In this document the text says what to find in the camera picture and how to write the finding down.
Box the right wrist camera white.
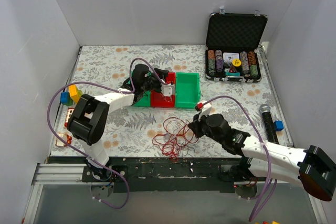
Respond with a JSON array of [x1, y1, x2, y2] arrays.
[[195, 100, 212, 121]]

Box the stacked colourful toy bricks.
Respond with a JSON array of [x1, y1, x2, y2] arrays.
[[60, 84, 82, 106]]

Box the white card deck box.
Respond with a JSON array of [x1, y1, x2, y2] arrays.
[[223, 52, 240, 64]]

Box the left green plastic bin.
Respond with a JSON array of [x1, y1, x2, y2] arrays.
[[132, 91, 151, 107]]

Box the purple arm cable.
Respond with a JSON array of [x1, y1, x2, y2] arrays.
[[46, 57, 163, 209], [204, 95, 277, 222]]

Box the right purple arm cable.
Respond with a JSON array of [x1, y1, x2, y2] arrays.
[[204, 95, 277, 222]]

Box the small white red toy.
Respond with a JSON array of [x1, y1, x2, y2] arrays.
[[55, 133, 72, 147]]

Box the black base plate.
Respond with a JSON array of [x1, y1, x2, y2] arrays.
[[47, 156, 270, 194]]

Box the yellow round disc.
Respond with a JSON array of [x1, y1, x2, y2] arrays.
[[232, 59, 242, 67]]

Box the black microphone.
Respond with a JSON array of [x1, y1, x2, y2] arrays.
[[259, 104, 279, 144]]

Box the green plastic bin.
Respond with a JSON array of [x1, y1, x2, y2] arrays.
[[132, 91, 151, 107], [175, 72, 201, 109]]

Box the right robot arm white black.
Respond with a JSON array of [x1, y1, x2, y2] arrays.
[[188, 114, 335, 201]]

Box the red white toy brick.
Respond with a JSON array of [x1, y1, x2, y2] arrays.
[[64, 108, 75, 127]]

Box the floral table mat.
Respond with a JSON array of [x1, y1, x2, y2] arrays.
[[50, 44, 292, 158]]

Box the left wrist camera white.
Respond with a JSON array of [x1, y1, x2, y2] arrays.
[[161, 83, 175, 97]]

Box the red plastic bin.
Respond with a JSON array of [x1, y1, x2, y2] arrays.
[[151, 72, 176, 108]]

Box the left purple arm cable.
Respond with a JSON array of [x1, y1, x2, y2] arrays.
[[46, 57, 163, 209]]

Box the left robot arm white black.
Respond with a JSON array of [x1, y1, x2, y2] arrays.
[[67, 64, 175, 182]]

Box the right green plastic bin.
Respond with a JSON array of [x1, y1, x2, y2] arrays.
[[175, 72, 201, 109]]

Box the small blue cube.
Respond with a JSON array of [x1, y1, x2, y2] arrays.
[[274, 120, 284, 131]]

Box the red wires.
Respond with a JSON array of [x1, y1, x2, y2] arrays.
[[152, 116, 197, 162]]

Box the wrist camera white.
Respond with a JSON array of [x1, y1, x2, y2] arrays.
[[161, 83, 175, 97], [195, 100, 212, 121]]

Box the black poker chip case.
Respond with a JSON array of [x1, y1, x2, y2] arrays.
[[205, 13, 268, 83]]

